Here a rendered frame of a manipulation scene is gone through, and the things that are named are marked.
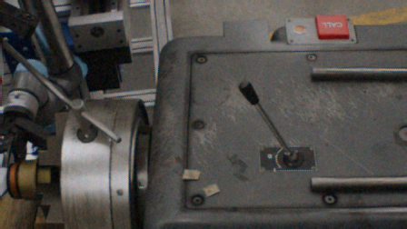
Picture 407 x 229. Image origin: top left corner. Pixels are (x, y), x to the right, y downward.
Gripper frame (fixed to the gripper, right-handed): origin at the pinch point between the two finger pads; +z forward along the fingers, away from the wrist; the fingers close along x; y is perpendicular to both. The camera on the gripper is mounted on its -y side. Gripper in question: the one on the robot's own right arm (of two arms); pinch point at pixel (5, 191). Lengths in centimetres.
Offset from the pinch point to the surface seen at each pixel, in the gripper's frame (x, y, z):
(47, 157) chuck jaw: 4.5, -9.1, -5.2
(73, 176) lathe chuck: 12.6, -18.0, 5.1
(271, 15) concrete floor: -108, -60, -182
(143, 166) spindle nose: 9.0, -29.4, 0.2
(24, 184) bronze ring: 2.4, -4.7, -0.2
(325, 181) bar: 19, -60, 10
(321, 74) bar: 18, -61, -13
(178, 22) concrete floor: -108, -13, -178
